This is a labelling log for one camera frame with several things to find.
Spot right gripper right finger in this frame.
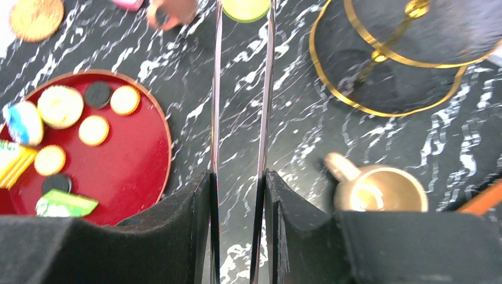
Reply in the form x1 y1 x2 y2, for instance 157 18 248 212
265 170 501 283

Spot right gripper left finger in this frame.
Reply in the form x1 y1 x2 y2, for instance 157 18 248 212
1 170 212 283

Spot metal tongs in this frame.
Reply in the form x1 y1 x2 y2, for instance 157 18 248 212
211 1 275 283

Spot green triangular cake slice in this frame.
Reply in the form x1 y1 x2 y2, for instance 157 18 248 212
35 189 99 217

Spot green macaron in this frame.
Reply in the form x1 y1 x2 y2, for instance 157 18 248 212
223 0 271 23

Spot beige mug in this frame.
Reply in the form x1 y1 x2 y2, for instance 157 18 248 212
324 152 429 212

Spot red round tray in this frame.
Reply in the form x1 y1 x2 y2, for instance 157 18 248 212
1 70 172 225

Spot black sandwich cookie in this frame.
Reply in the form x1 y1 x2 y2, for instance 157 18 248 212
41 173 73 196

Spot yellow biscuit middle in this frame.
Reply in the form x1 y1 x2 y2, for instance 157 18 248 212
78 115 110 146

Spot yellow biscuit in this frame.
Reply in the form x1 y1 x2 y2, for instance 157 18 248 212
78 115 110 146
110 86 140 115
34 145 66 176

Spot yellow biscuit upper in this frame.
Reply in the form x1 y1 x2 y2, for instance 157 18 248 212
110 86 140 115

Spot yellow biscuit lower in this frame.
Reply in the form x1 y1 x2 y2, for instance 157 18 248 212
34 145 66 176

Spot black cookie upper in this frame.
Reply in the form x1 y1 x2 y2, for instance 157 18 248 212
84 81 111 109

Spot yellow frosted donut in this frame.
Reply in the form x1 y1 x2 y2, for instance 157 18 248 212
37 85 84 130

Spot orange wooden rack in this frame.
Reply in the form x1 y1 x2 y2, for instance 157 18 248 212
456 180 501 217

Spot yellow layered cake slice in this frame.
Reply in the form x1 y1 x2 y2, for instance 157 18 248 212
1 140 38 189

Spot blue white donut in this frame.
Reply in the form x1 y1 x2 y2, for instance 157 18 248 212
2 101 44 146

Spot three-tier glass cake stand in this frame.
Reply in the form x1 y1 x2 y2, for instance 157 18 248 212
309 0 501 117

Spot pink mug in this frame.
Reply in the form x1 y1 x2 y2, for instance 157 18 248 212
146 0 198 30

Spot pink grey eraser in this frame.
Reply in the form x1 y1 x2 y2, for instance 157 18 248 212
112 0 144 12

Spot woven coaster left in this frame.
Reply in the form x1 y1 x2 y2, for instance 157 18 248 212
9 0 65 43

